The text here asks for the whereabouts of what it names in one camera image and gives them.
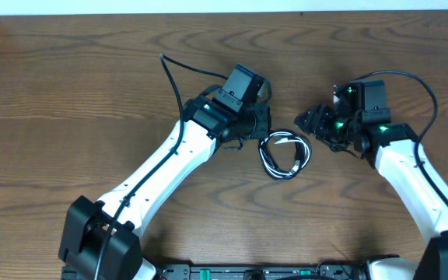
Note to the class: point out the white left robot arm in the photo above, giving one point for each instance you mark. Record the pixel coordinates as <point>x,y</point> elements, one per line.
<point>101,239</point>

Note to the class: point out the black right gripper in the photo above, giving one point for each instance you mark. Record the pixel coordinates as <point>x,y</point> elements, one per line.
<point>316,122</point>

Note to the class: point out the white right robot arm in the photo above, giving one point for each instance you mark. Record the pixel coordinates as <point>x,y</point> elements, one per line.
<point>393,150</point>

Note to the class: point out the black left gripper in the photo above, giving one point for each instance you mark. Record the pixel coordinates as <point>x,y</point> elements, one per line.
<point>263,121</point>

